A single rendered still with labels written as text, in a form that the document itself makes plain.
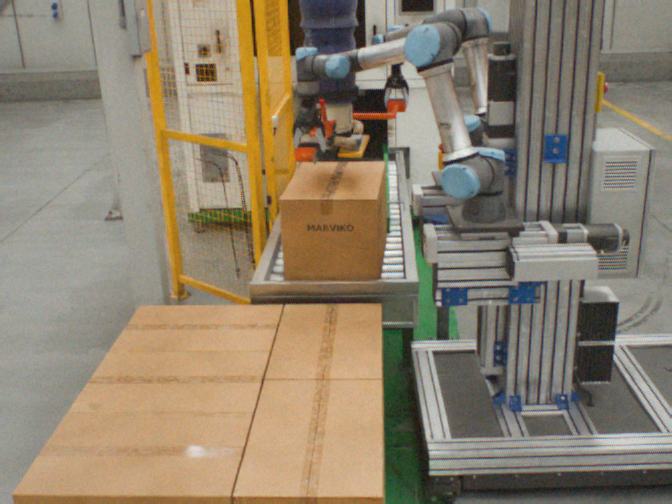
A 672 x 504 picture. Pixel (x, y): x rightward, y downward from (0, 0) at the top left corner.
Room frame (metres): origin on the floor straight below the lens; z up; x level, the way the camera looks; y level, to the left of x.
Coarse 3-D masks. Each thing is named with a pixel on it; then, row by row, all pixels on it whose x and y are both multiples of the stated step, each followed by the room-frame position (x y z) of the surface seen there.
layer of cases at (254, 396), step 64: (192, 320) 2.73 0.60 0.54; (256, 320) 2.71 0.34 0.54; (320, 320) 2.69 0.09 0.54; (128, 384) 2.25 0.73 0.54; (192, 384) 2.24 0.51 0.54; (256, 384) 2.22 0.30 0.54; (320, 384) 2.21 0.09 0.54; (64, 448) 1.89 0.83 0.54; (128, 448) 1.88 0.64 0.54; (192, 448) 1.87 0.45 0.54; (256, 448) 1.86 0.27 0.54; (320, 448) 1.85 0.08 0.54
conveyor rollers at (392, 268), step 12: (396, 180) 4.64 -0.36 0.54; (396, 192) 4.37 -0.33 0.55; (396, 204) 4.15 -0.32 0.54; (396, 216) 3.92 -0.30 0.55; (396, 228) 3.73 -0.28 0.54; (396, 240) 3.55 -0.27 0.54; (384, 252) 3.38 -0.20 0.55; (396, 252) 3.38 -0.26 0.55; (276, 264) 3.31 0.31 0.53; (384, 264) 3.28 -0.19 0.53; (396, 264) 3.28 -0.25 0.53; (276, 276) 3.14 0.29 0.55; (384, 276) 3.11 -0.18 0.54; (396, 276) 3.10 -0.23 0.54
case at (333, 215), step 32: (288, 192) 3.08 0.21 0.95; (320, 192) 3.06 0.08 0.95; (352, 192) 3.05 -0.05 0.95; (384, 192) 3.45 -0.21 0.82; (288, 224) 2.98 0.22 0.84; (320, 224) 2.97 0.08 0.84; (352, 224) 2.95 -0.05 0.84; (384, 224) 3.42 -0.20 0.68; (288, 256) 2.98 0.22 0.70; (320, 256) 2.97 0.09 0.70; (352, 256) 2.95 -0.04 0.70
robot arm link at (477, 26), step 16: (464, 16) 3.02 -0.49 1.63; (480, 16) 3.06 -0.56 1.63; (464, 32) 3.02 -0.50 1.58; (480, 32) 3.04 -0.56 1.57; (464, 48) 3.06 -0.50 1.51; (480, 48) 3.03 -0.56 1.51; (480, 64) 3.01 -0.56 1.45; (480, 80) 3.00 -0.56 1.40; (480, 96) 2.98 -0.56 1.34; (480, 112) 2.96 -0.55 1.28
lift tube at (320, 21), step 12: (300, 0) 3.22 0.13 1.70; (312, 0) 3.16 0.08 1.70; (324, 0) 3.15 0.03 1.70; (336, 0) 3.15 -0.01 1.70; (348, 0) 3.18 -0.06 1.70; (312, 12) 3.17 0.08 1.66; (324, 12) 3.15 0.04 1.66; (336, 12) 3.16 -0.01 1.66; (348, 12) 3.19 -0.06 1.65; (312, 24) 3.17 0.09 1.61; (324, 24) 3.15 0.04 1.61; (336, 24) 3.15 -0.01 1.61; (348, 24) 3.17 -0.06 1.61
